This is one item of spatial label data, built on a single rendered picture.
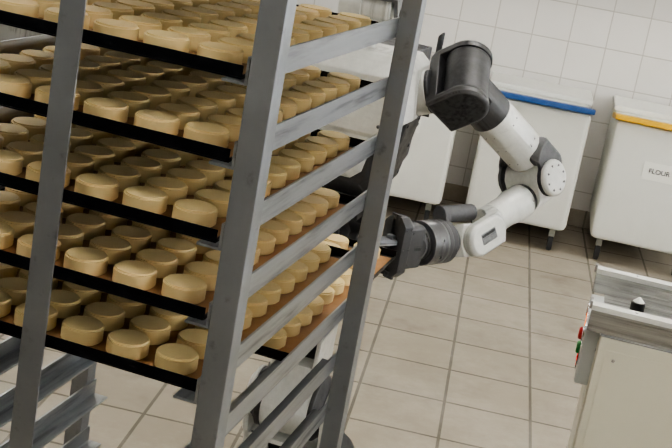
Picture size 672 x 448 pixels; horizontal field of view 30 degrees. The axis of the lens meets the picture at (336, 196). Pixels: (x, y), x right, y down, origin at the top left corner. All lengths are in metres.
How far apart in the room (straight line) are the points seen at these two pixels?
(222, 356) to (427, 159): 5.01
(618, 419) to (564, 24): 4.25
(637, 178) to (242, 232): 5.12
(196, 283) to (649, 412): 1.60
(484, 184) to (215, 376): 5.02
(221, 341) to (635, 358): 1.56
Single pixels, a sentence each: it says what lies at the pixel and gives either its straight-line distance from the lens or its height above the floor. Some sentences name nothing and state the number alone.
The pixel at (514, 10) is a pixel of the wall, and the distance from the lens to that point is 6.86.
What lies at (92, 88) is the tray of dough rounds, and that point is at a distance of 1.48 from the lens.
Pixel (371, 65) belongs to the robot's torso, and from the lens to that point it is 2.46.
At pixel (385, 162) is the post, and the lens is 1.89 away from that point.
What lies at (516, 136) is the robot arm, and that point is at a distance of 2.57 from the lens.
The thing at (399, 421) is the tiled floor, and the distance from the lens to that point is 4.17.
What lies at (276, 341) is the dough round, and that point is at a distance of 1.79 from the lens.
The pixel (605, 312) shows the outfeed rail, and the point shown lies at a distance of 2.77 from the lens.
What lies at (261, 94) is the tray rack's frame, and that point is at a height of 1.48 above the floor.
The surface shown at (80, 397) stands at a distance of 2.18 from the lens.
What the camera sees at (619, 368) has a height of 0.78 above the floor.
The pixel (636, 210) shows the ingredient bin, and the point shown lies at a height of 0.31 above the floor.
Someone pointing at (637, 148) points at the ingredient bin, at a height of 0.62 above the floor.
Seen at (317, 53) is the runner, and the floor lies 1.50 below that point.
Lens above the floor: 1.73
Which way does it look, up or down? 15 degrees down
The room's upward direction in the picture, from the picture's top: 10 degrees clockwise
